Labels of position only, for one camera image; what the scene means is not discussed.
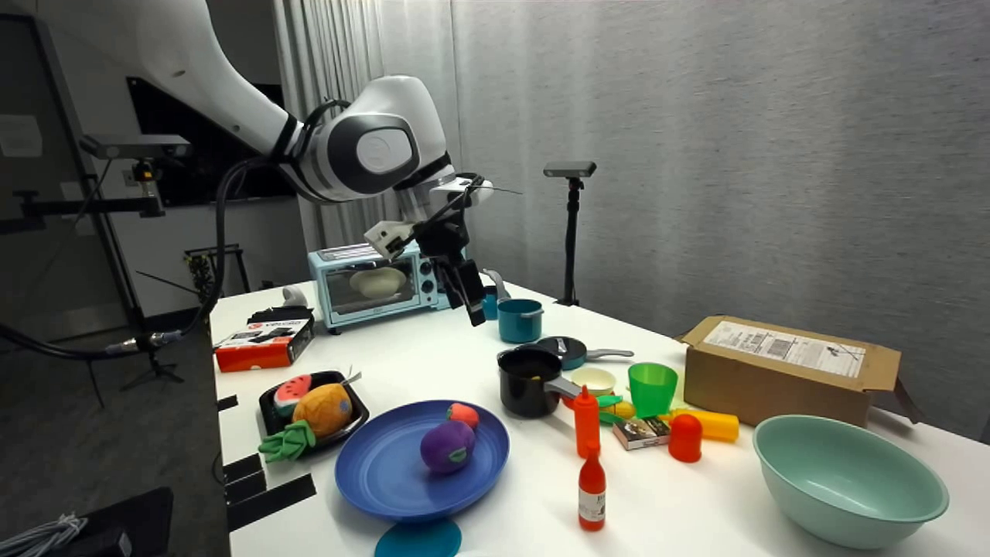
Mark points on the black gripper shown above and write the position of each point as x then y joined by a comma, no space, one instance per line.
445,238

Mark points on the red plush strawberry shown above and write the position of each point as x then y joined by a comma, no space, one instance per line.
465,413

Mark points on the purple plush eggplant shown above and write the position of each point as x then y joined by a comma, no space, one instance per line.
446,448

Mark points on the yellow plush pineapple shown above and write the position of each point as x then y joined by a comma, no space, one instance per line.
316,414

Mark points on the plush watermelon slice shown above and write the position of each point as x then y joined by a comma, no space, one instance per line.
290,393

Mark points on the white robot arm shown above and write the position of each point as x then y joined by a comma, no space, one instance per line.
384,139

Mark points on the blue plate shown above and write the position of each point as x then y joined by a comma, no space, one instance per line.
383,471

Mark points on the small blue toy kettle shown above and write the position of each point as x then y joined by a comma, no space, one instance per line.
494,293

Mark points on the teal cup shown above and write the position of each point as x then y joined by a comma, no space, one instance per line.
518,319

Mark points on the black toy pot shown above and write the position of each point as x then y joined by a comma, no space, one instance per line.
535,380

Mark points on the light blue toy oven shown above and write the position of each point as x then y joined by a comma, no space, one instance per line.
361,285

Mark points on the small dark frying pan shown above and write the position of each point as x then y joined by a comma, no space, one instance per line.
570,351

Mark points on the small white bowl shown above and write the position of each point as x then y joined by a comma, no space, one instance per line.
593,378

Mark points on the orange squeeze bottle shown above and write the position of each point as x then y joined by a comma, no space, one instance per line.
587,425

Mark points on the black plastic tray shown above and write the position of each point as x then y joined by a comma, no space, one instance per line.
274,423

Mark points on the green plastic cup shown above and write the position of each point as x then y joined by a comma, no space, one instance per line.
651,387

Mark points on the small red sauce bottle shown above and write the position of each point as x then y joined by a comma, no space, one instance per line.
593,496

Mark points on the small picture card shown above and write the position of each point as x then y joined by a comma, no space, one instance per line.
643,434

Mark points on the red and white box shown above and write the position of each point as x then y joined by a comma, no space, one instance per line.
265,344

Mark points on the teal round lid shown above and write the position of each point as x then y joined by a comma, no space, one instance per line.
418,538

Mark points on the red plastic cup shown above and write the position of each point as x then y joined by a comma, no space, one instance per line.
685,441

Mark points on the cardboard box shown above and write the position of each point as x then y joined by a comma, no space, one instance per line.
758,368

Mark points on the mint green bowl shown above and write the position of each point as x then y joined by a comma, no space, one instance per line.
846,485

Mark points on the camera on black stand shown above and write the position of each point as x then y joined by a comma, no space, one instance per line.
574,175

